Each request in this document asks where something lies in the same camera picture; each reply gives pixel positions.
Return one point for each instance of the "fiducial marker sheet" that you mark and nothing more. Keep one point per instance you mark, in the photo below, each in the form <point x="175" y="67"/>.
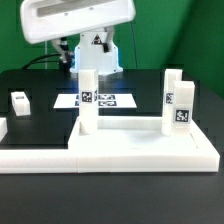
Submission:
<point x="67" y="101"/>

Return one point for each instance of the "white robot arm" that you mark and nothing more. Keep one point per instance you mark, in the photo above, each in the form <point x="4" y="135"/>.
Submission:
<point x="89" y="53"/>

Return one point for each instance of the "white block at left edge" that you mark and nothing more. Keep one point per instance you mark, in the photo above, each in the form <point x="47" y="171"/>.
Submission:
<point x="3" y="128"/>

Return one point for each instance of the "white L-shaped fence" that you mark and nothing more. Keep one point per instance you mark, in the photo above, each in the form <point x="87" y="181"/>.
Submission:
<point x="37" y="161"/>

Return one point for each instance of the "white desk tabletop tray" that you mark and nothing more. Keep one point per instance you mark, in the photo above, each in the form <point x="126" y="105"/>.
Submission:
<point x="135" y="144"/>

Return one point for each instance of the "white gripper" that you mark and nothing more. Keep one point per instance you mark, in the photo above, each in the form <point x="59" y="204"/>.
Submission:
<point x="45" y="20"/>

